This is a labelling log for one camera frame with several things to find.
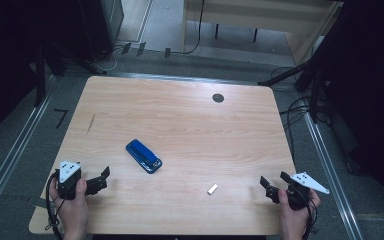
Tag black cabinet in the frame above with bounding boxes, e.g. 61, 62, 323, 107
79, 0, 125, 63

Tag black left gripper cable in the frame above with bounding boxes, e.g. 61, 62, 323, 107
45, 170, 64, 240

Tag black hanging cable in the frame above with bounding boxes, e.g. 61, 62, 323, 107
170, 0, 206, 56

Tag black metal stand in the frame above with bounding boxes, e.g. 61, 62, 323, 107
33, 39, 108, 108
257, 49, 329, 125

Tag metal floor rail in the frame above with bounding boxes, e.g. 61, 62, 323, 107
302, 111, 365, 240
0, 75, 58, 232

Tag white floor cable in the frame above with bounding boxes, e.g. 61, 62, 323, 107
92, 45, 120, 73

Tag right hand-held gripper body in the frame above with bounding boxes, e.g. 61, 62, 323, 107
286, 171, 330, 211

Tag black floor cables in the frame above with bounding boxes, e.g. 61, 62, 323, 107
270, 65, 331, 162

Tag light wooden bench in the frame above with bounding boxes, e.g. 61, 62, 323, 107
181, 0, 344, 66

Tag grey tape piece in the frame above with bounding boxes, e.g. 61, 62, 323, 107
26, 196, 49, 210

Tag person's right hand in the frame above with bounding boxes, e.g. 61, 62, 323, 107
277, 188, 322, 234

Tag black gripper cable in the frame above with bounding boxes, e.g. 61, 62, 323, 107
300, 195, 318, 240
45, 170, 64, 240

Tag person's left hand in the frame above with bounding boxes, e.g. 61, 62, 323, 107
49, 178, 89, 234

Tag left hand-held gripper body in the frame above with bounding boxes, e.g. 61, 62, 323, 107
57, 160, 88, 200

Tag blue stapler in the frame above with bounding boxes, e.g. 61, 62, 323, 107
125, 138, 163, 175

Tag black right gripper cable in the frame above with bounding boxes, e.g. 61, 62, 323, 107
300, 195, 318, 240

